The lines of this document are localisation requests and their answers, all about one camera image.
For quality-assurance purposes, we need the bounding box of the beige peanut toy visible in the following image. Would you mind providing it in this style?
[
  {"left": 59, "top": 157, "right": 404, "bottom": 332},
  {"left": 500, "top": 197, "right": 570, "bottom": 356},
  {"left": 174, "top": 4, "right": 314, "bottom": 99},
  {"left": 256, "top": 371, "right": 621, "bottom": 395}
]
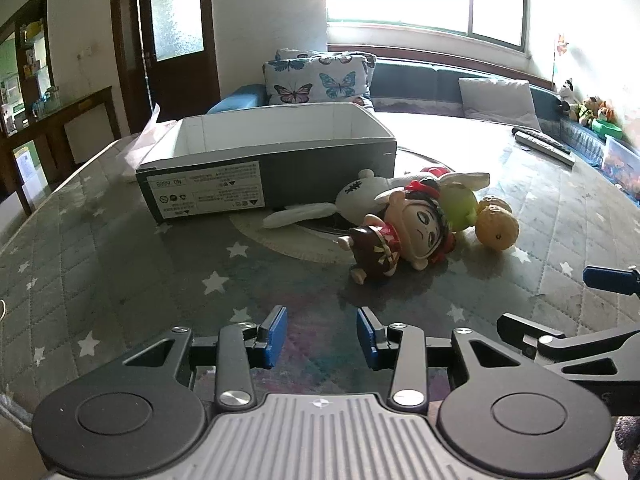
[{"left": 474, "top": 196, "right": 520, "bottom": 252}]

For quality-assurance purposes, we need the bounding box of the person's right forearm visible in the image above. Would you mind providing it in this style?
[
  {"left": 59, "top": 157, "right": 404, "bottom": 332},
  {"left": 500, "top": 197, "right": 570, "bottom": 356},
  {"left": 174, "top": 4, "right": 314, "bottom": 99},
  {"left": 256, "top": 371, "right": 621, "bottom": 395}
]
[{"left": 614, "top": 414, "right": 640, "bottom": 480}]

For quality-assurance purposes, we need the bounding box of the grey remote control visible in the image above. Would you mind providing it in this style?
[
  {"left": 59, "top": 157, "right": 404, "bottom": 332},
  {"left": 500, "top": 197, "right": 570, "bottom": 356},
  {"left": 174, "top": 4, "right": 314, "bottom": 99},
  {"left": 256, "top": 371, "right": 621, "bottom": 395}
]
[{"left": 515, "top": 132, "right": 576, "bottom": 166}]

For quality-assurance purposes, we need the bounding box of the brown plush toy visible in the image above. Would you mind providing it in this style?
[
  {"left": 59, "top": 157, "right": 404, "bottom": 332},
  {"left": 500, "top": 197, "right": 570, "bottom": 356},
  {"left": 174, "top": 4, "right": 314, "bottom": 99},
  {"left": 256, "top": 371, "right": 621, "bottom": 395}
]
[{"left": 575, "top": 96, "right": 601, "bottom": 126}]

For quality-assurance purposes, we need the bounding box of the dark wooden cabinet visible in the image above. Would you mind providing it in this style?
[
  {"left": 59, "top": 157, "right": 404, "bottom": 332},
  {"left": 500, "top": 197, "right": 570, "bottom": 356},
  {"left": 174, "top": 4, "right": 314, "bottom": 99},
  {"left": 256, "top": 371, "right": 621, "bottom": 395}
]
[{"left": 0, "top": 0, "right": 123, "bottom": 211}]

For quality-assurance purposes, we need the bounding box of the small butterfly print pillow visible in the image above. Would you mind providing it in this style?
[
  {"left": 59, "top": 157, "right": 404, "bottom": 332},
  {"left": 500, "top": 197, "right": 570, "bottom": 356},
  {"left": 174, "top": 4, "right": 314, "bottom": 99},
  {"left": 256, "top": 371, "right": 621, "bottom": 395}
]
[{"left": 276, "top": 48, "right": 377, "bottom": 98}]

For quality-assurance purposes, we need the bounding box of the white plastic sheet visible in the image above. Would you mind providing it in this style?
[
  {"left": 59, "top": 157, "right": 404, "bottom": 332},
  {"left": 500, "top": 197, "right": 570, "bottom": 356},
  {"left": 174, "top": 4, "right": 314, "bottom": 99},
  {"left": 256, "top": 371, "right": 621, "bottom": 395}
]
[{"left": 120, "top": 104, "right": 178, "bottom": 180}]

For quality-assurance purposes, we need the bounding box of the large butterfly print pillow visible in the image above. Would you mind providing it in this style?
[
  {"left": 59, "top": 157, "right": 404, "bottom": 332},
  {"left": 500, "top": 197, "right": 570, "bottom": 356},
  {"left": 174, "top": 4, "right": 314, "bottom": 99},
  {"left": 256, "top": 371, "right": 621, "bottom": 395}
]
[{"left": 263, "top": 55, "right": 371, "bottom": 107}]

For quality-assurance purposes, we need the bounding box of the orange pinwheel on stick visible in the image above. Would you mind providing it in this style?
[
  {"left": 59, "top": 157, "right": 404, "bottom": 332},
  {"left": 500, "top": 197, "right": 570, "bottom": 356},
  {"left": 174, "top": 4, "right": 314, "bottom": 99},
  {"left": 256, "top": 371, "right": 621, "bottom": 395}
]
[{"left": 552, "top": 34, "right": 571, "bottom": 86}]

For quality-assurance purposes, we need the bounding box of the black remote control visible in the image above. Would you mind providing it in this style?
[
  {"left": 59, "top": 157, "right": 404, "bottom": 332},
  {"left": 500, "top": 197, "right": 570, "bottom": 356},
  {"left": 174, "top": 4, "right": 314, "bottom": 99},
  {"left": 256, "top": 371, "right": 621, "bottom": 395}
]
[{"left": 511, "top": 126, "right": 571, "bottom": 155}]

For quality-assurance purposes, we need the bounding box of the grey cardboard box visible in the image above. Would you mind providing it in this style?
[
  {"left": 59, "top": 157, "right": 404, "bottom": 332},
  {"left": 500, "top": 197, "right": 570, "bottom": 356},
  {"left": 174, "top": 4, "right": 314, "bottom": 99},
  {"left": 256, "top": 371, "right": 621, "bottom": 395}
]
[{"left": 136, "top": 102, "right": 397, "bottom": 222}]

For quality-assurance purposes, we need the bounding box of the dark wooden door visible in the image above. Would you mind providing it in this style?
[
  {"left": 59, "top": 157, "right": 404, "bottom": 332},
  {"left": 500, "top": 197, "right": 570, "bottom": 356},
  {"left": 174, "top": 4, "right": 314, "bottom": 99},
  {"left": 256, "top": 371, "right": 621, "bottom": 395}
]
[{"left": 110, "top": 0, "right": 222, "bottom": 136}]

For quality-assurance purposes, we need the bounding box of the blue sofa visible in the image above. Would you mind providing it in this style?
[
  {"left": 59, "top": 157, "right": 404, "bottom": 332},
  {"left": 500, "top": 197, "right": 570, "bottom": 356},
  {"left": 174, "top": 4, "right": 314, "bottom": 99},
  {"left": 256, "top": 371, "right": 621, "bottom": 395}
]
[{"left": 207, "top": 55, "right": 640, "bottom": 201}]

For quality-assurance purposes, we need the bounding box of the green plastic bowl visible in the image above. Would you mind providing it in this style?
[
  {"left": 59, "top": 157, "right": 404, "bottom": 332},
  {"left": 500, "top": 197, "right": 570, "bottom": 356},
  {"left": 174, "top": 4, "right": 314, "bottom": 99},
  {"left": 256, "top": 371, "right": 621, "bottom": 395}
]
[{"left": 591, "top": 119, "right": 625, "bottom": 141}]

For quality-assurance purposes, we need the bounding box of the red-dressed doll figure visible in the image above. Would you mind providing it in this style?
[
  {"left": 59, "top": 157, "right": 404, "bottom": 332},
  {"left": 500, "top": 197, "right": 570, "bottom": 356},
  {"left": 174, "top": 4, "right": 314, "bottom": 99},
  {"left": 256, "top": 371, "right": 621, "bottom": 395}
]
[{"left": 337, "top": 180, "right": 458, "bottom": 283}]

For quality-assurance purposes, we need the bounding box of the quilted star-print desktop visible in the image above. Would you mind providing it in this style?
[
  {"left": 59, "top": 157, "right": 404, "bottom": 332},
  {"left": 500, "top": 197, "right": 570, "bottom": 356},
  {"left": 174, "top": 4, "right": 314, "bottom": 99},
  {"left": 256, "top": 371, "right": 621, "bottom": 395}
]
[{"left": 0, "top": 110, "right": 640, "bottom": 480}]

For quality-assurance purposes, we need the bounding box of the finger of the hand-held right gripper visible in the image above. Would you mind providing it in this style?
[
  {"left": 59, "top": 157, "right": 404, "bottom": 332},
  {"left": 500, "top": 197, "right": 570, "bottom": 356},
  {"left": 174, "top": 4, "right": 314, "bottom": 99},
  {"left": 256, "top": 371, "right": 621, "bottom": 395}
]
[
  {"left": 584, "top": 266, "right": 640, "bottom": 297},
  {"left": 497, "top": 312, "right": 640, "bottom": 391}
]

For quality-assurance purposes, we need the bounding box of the clear plastic storage box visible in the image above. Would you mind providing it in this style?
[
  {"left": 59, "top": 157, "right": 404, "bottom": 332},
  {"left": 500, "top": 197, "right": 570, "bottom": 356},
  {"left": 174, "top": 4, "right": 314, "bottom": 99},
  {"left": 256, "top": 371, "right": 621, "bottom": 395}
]
[{"left": 600, "top": 137, "right": 640, "bottom": 196}]

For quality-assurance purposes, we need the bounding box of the plain white pillow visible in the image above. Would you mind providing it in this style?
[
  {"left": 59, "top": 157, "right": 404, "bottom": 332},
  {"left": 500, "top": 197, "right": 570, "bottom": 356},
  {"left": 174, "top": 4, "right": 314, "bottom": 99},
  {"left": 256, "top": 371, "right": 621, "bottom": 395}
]
[{"left": 458, "top": 77, "right": 542, "bottom": 132}]

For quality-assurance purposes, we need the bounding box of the white plush rabbit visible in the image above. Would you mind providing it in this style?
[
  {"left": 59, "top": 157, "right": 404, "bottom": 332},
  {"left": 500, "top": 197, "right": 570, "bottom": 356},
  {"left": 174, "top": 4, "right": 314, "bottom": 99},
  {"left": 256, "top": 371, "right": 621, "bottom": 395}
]
[{"left": 262, "top": 169, "right": 491, "bottom": 231}]

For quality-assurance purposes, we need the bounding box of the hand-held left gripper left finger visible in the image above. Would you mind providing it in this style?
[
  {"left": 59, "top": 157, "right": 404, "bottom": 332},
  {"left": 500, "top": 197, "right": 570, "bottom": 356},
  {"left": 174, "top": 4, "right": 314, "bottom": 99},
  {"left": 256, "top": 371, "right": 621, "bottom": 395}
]
[{"left": 122, "top": 305, "right": 288, "bottom": 413}]

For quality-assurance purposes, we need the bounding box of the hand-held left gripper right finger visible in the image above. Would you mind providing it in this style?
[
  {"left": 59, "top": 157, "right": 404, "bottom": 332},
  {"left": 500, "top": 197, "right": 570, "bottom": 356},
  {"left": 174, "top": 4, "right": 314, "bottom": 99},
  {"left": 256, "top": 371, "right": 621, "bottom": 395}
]
[{"left": 356, "top": 306, "right": 521, "bottom": 413}]

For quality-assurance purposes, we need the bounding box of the green round toy figure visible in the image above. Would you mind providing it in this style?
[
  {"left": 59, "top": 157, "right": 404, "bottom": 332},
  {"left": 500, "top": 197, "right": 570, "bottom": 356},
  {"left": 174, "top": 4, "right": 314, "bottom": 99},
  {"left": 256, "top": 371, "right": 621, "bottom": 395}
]
[{"left": 440, "top": 182, "right": 481, "bottom": 233}]

